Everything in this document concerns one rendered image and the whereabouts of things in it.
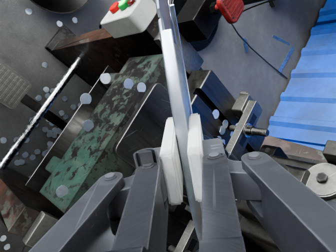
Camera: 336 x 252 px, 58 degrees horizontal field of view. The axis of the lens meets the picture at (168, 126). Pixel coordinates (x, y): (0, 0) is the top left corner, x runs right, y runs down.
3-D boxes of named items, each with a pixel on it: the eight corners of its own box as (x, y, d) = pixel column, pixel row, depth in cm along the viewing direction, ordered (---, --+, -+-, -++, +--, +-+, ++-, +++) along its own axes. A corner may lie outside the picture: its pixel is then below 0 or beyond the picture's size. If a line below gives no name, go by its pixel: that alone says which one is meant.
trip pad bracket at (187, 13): (141, 31, 78) (196, 19, 63) (160, 4, 81) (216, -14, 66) (156, 47, 81) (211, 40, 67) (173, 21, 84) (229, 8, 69)
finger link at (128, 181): (165, 213, 14) (105, 221, 15) (170, 167, 19) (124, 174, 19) (159, 185, 14) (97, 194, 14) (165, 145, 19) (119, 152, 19)
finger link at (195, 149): (186, 151, 15) (201, 149, 15) (188, 113, 22) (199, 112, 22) (196, 203, 16) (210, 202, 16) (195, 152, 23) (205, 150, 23)
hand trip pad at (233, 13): (192, 7, 66) (219, 0, 60) (204, -12, 68) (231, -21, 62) (209, 31, 70) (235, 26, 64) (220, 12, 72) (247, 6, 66)
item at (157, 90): (77, 140, 56) (114, 152, 46) (117, 80, 60) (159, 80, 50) (160, 195, 71) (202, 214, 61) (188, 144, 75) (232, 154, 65)
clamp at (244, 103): (211, 147, 72) (248, 155, 64) (240, 91, 77) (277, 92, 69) (224, 159, 76) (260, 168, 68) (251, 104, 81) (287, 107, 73)
